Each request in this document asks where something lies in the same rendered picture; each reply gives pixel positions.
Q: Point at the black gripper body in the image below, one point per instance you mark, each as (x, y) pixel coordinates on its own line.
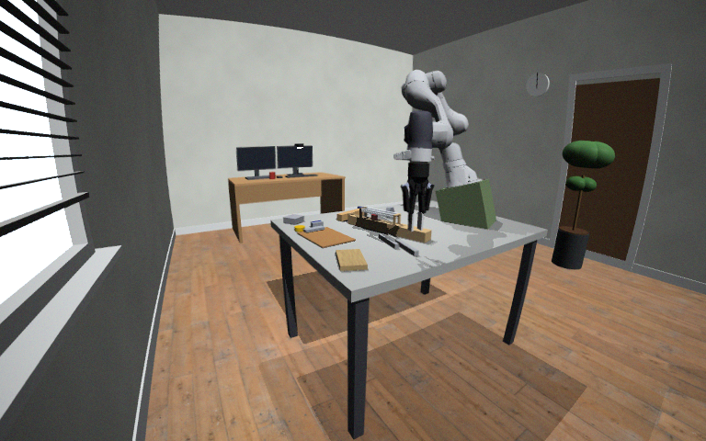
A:
(417, 173)

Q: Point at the brown clipboard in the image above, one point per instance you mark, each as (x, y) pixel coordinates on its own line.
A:
(324, 236)

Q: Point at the long wooden batten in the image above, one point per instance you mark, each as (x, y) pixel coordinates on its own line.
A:
(343, 216)

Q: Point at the light brown wooden block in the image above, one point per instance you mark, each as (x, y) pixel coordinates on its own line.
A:
(351, 259)

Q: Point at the pale grey square stick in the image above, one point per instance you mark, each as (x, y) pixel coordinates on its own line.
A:
(408, 248)
(388, 240)

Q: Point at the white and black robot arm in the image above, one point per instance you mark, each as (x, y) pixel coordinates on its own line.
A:
(421, 129)

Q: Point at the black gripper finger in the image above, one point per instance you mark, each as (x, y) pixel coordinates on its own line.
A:
(423, 198)
(409, 204)

